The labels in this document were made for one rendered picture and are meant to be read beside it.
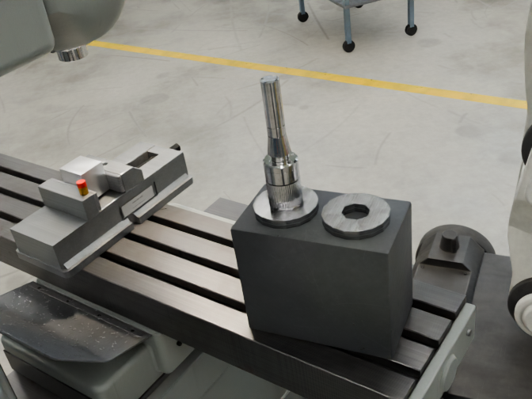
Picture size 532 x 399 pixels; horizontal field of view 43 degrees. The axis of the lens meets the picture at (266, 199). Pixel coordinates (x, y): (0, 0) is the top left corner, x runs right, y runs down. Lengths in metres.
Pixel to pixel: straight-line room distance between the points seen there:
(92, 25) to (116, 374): 0.56
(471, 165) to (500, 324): 1.70
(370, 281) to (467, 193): 2.12
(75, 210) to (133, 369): 0.30
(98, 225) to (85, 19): 0.40
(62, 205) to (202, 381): 0.43
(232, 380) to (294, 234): 0.65
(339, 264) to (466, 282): 0.76
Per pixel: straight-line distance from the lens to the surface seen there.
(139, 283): 1.16
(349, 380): 0.94
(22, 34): 0.92
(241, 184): 3.15
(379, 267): 0.85
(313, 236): 0.87
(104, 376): 1.18
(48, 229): 1.24
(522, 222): 1.30
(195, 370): 1.32
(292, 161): 0.87
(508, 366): 1.45
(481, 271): 1.66
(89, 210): 1.22
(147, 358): 1.21
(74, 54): 1.10
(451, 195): 2.95
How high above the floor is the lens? 1.63
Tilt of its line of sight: 33 degrees down
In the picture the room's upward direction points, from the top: 9 degrees counter-clockwise
